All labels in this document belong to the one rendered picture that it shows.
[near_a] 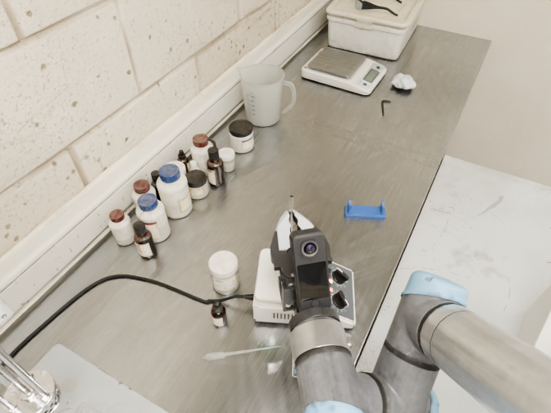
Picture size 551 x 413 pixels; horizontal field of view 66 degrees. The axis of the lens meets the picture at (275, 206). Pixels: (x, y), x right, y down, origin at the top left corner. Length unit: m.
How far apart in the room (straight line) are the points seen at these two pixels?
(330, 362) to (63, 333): 0.59
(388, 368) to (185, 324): 0.45
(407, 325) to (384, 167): 0.71
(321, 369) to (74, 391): 0.50
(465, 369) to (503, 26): 1.65
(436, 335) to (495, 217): 0.70
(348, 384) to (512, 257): 0.66
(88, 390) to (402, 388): 0.55
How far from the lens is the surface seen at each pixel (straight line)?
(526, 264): 1.12
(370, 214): 1.07
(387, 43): 1.70
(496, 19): 1.99
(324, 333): 0.57
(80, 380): 0.90
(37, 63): 0.90
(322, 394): 0.54
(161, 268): 0.99
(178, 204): 1.04
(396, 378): 0.59
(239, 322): 0.89
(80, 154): 1.01
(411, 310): 0.57
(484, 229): 1.14
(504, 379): 0.44
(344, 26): 1.72
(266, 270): 0.85
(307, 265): 0.57
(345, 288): 0.89
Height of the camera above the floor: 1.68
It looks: 47 degrees down
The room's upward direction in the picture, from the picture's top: straight up
